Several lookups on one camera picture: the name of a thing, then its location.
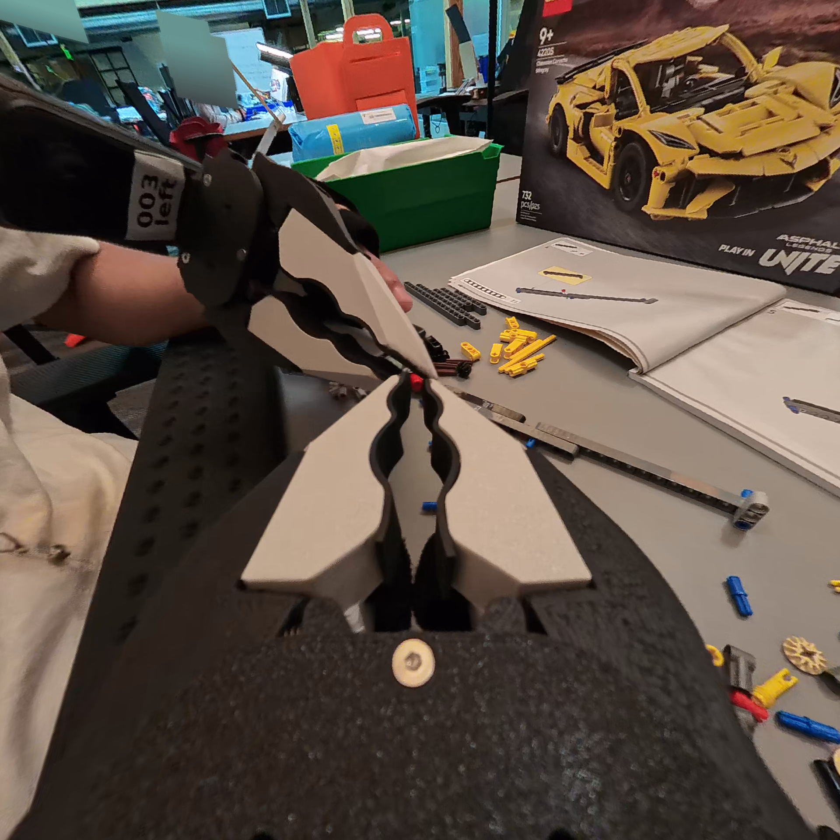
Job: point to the black lego connectors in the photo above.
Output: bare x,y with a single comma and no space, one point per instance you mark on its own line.
433,344

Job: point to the orange felt bag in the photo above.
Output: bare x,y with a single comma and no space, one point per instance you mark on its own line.
354,72

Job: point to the dark brown lego connectors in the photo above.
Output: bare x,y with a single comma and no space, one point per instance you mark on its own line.
453,369

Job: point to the blue wrapped roll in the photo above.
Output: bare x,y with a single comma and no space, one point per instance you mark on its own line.
354,131

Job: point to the wooden document stand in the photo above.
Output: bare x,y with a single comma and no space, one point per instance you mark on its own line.
268,138

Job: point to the red lego pin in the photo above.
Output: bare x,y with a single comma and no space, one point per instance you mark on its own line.
415,382

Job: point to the person's white shirt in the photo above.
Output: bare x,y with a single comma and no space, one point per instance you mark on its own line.
52,525

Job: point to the group of yellow lego pieces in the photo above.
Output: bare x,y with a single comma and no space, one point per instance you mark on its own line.
518,351

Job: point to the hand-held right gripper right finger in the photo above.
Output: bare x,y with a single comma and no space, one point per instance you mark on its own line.
512,518

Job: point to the green plastic bin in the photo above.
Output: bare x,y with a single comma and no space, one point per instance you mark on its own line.
426,203

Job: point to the person's left hand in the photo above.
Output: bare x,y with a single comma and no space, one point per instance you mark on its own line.
394,282

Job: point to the long grey lego beam assembly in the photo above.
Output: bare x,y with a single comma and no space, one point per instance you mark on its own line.
623,466

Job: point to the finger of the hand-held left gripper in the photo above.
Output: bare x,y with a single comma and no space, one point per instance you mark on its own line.
334,269
295,334

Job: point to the pile of mixed lego pins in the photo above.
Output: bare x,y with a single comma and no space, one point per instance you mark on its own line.
787,689

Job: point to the lego set box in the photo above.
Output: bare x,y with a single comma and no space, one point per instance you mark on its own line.
689,131

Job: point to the stack of black lego beams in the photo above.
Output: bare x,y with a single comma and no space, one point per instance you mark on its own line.
446,303

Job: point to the person's left forearm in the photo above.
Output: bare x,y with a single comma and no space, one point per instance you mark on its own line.
131,295

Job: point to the open instruction booklet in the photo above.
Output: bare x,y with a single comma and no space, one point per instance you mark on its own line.
656,308

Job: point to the small orange object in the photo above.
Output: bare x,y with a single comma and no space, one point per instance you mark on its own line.
74,340

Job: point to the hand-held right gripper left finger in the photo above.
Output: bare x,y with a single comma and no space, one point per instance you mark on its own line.
321,518

